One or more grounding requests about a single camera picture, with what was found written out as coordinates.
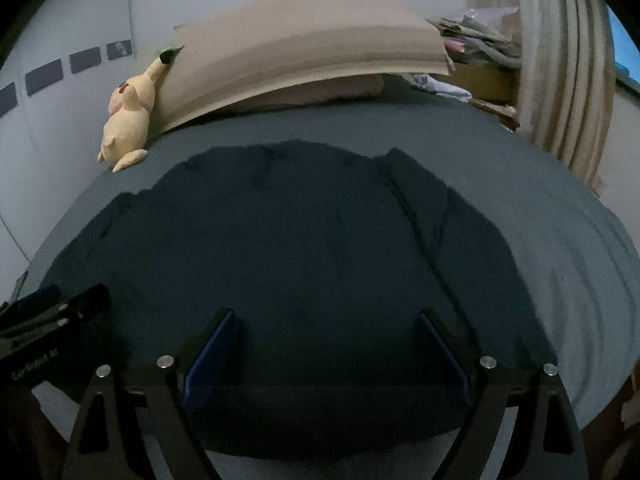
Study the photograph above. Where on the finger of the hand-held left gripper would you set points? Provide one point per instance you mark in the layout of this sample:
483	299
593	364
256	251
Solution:
87	302
35	297

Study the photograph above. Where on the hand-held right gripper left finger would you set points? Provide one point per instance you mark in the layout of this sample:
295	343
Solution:
210	360

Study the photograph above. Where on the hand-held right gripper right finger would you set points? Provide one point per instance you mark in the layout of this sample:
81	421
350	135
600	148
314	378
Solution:
442	355

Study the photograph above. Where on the dark navy zip jacket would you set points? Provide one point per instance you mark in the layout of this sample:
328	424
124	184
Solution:
300	260

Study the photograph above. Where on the pile of crumpled clothes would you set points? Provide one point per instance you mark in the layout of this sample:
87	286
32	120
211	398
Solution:
480	35

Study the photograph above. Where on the bed with grey sheet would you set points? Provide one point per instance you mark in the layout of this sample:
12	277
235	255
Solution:
550	220

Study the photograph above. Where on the yellow plush toy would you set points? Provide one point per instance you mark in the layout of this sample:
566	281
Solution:
127	120

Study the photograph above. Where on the white crumpled cloth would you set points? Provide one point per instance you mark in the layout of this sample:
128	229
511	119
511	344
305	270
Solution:
440	87

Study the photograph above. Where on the cardboard box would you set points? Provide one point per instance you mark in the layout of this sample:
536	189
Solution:
485	80

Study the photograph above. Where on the beige pillow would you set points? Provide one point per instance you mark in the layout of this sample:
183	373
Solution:
325	92

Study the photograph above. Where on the beige curtain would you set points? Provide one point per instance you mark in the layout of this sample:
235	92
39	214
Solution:
565	85

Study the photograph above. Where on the window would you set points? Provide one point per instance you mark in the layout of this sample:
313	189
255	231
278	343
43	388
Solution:
625	45

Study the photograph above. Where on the plain dark wall panel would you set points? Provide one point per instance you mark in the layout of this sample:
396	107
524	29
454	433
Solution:
7	99
85	60
44	77

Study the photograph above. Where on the printed dark wall panel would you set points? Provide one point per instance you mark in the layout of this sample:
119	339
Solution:
119	50

